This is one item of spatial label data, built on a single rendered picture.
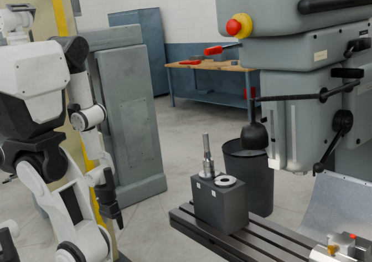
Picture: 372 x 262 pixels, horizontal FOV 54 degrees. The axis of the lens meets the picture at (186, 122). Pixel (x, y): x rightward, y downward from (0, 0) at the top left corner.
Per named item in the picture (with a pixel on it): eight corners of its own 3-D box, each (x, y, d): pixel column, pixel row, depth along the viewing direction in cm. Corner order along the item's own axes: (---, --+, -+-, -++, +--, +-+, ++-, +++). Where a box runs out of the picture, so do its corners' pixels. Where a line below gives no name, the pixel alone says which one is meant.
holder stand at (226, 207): (227, 236, 143) (222, 190, 137) (194, 215, 161) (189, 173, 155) (249, 224, 149) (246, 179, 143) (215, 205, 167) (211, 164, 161)
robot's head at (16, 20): (-5, 39, 117) (-12, 10, 114) (23, 36, 125) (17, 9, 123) (7, 38, 113) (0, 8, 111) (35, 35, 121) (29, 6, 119)
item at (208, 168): (214, 170, 156) (212, 158, 154) (215, 174, 151) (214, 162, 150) (203, 171, 156) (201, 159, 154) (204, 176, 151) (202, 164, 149)
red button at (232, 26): (236, 36, 87) (234, 18, 86) (224, 36, 90) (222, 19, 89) (246, 34, 89) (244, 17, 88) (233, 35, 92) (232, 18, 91)
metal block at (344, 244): (347, 264, 110) (347, 247, 108) (327, 256, 114) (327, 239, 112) (355, 256, 113) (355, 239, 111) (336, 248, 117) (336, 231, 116)
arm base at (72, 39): (47, 73, 143) (32, 47, 137) (68, 57, 152) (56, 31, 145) (73, 74, 135) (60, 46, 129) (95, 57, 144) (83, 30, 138)
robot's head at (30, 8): (-1, 24, 119) (2, 1, 115) (22, 21, 126) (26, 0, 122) (11, 34, 117) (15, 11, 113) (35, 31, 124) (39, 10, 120)
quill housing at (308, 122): (313, 183, 103) (311, 70, 94) (256, 165, 119) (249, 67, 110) (347, 161, 115) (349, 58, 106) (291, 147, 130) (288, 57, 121)
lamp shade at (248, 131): (239, 150, 93) (237, 127, 91) (241, 140, 100) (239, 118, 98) (268, 149, 91) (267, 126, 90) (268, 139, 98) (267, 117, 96)
